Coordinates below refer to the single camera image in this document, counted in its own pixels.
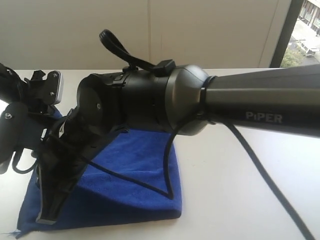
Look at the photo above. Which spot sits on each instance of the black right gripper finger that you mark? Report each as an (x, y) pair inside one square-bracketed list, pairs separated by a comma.
[(52, 201)]

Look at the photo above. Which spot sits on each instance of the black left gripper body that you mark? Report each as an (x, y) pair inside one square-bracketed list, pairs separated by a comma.
[(37, 95)]

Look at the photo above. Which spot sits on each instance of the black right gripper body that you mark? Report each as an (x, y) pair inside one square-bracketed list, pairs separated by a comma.
[(71, 143)]

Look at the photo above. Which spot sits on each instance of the blue microfiber towel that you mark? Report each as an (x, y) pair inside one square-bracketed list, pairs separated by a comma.
[(139, 190)]

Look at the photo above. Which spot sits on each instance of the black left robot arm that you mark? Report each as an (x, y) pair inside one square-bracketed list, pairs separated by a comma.
[(12, 87)]

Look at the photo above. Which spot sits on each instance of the white van outside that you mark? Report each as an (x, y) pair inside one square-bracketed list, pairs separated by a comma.
[(308, 50)]

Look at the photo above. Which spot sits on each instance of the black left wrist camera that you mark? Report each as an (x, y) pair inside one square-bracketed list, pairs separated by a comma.
[(54, 86)]

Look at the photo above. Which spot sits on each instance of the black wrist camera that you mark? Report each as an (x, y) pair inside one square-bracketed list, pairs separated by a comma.
[(17, 132), (54, 86)]

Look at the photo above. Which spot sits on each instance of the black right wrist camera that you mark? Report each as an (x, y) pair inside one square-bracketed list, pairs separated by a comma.
[(17, 132)]

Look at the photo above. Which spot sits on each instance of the dark window frame post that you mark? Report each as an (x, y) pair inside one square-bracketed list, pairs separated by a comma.
[(286, 32)]

